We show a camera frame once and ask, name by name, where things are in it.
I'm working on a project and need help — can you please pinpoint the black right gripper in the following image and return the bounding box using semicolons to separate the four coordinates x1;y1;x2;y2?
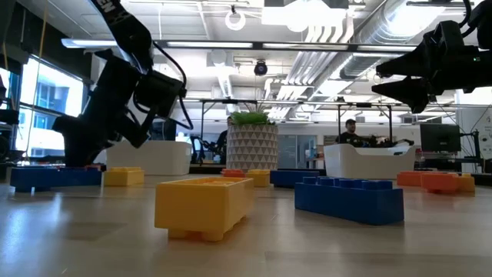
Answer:
371;41;492;115

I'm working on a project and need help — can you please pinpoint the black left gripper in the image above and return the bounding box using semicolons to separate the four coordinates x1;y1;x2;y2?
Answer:
52;48;155;169

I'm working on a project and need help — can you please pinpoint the yellow building block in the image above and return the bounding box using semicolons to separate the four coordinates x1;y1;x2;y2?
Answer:
102;166;145;188
457;173;477;194
154;175;255;243
244;169;271;189

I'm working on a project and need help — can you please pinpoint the small blue building block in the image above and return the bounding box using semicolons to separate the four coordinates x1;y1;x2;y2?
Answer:
9;167;53;193

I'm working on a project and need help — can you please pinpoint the black computer monitor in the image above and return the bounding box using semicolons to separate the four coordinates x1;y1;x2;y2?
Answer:
150;120;178;142
419;123;462;153

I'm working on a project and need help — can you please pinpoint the white plastic bin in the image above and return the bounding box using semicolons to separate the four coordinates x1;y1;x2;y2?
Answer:
105;139;193;177
324;142;417;180

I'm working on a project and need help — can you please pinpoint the large window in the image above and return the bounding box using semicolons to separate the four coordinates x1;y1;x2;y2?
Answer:
0;53;86;161

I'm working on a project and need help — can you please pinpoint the person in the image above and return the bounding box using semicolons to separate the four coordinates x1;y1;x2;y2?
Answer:
334;118;370;146
215;116;234;165

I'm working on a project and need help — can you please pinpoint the long linear ceiling light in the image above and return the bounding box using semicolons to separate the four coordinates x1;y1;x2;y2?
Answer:
60;37;418;54

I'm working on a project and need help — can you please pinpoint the succulent in patterned pot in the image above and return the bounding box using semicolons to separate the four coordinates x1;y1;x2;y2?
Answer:
225;102;279;173

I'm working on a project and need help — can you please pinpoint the white round ceiling fixture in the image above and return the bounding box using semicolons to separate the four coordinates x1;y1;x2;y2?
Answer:
224;9;247;32

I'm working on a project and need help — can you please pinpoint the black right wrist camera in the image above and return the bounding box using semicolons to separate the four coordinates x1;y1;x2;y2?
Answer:
424;21;464;57

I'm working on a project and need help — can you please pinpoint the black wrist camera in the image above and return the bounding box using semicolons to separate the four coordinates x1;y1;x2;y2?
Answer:
132;70;188;118
424;21;464;57

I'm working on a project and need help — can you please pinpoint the black metal workstation frame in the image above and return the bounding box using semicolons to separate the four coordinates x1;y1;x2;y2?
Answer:
337;102;394;144
199;98;259;155

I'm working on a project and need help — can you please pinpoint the silver ventilation duct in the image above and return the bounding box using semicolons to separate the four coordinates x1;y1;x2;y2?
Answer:
337;0;427;80

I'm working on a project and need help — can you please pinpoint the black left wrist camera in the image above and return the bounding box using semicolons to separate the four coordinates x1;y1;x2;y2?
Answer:
132;70;188;118

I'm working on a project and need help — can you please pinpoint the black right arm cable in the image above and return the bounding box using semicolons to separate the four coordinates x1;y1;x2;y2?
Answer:
459;0;474;39

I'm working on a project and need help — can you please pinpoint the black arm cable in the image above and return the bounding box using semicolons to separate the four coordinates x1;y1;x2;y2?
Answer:
151;40;194;131
459;0;474;39

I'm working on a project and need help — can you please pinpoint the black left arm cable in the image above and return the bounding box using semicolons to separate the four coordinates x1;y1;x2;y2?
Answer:
151;40;194;131

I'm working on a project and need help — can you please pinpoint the black frame machine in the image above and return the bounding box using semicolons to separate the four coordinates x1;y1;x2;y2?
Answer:
459;129;486;174

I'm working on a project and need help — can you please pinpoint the black aluminium table frame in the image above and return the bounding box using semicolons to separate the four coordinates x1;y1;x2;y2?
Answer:
190;164;326;177

